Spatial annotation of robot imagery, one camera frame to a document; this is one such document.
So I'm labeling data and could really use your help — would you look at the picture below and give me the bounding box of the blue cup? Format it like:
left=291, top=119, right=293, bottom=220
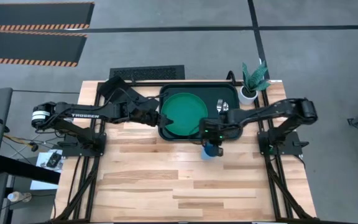
left=200, top=141, right=224, bottom=161

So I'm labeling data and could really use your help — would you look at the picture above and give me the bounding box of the white paper sheet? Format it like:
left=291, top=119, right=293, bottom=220
left=29, top=149, right=64, bottom=191

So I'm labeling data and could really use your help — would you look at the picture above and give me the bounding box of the clear plastic water bottle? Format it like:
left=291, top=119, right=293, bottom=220
left=7, top=191, right=32, bottom=203

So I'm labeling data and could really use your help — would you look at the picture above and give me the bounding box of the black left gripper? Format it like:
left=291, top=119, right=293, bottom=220
left=134, top=102, right=175, bottom=127

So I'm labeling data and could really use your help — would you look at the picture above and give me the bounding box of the dark green plastic tray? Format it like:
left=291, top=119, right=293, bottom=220
left=158, top=82, right=244, bottom=142

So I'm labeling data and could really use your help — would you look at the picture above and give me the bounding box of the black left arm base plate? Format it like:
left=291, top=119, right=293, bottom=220
left=57, top=133, right=108, bottom=157

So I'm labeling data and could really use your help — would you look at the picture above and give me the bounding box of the yellow cable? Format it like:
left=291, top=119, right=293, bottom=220
left=3, top=134, right=34, bottom=147

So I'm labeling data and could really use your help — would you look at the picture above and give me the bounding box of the green round plate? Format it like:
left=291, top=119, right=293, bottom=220
left=160, top=92, right=209, bottom=137

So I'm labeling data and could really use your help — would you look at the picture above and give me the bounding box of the black hazard-striped floor mat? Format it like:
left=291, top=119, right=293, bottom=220
left=0, top=30, right=88, bottom=68
left=0, top=2, right=96, bottom=32

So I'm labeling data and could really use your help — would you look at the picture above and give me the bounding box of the artificial plant in white pot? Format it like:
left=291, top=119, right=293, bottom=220
left=237, top=60, right=272, bottom=106

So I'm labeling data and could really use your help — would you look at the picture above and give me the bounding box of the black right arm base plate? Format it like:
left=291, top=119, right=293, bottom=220
left=257, top=130, right=310, bottom=156

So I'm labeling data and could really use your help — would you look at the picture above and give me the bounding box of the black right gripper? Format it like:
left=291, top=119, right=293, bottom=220
left=198, top=117, right=226, bottom=157

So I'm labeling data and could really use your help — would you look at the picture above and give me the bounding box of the black handheld device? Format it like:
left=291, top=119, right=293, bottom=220
left=46, top=151, right=62, bottom=169

